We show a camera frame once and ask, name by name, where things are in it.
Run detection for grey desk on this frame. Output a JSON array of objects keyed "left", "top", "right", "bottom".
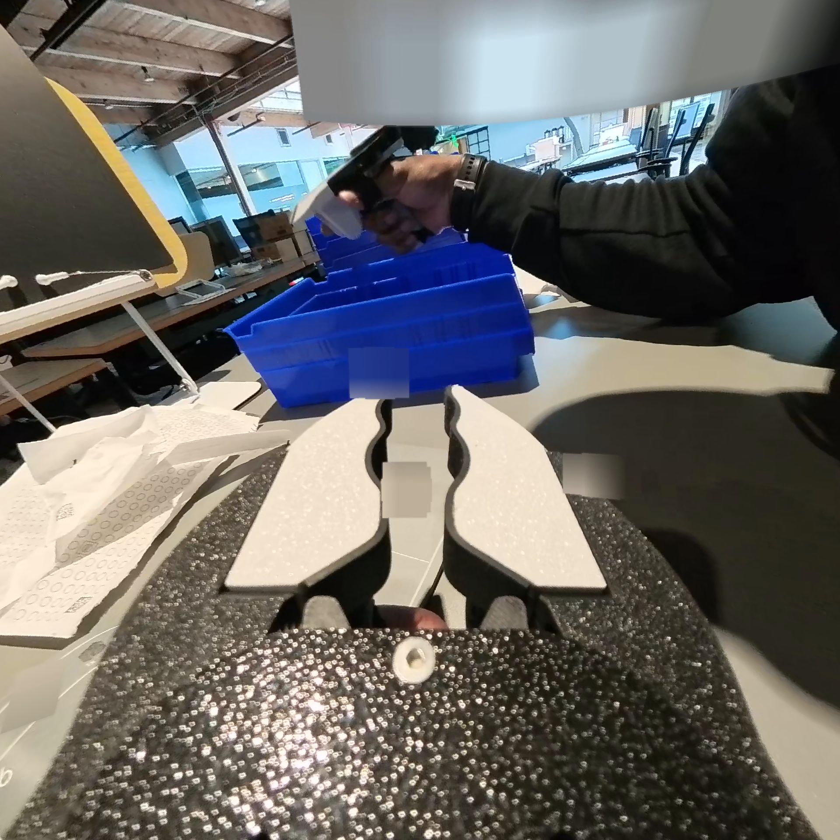
[{"left": 0, "top": 276, "right": 840, "bottom": 840}]

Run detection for black wristwatch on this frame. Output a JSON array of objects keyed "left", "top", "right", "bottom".
[{"left": 451, "top": 153, "right": 488, "bottom": 232}]

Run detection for black monitor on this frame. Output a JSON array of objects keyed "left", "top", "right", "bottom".
[{"left": 167, "top": 217, "right": 245, "bottom": 266}]

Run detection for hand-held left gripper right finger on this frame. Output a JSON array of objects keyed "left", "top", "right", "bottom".
[{"left": 444, "top": 385, "right": 608, "bottom": 595}]

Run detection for person's right forearm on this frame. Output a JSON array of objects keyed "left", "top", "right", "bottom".
[{"left": 467, "top": 69, "right": 840, "bottom": 322}]

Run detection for crumpled white paper pile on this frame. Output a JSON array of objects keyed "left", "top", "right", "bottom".
[{"left": 0, "top": 381, "right": 290, "bottom": 651}]

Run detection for wooden background desk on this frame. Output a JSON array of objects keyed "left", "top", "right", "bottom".
[{"left": 20, "top": 259, "right": 324, "bottom": 361}]

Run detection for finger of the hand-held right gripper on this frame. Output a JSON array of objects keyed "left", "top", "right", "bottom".
[
  {"left": 319, "top": 196, "right": 363, "bottom": 240},
  {"left": 290, "top": 185, "right": 332, "bottom": 225}
]

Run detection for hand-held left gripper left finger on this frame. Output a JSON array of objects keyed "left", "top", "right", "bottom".
[{"left": 224, "top": 397, "right": 392, "bottom": 596}]

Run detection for blue plastic bin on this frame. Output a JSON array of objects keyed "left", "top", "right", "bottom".
[{"left": 224, "top": 244, "right": 536, "bottom": 409}]

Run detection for cardboard boxes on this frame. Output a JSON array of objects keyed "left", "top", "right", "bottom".
[{"left": 233, "top": 209, "right": 312, "bottom": 263}]

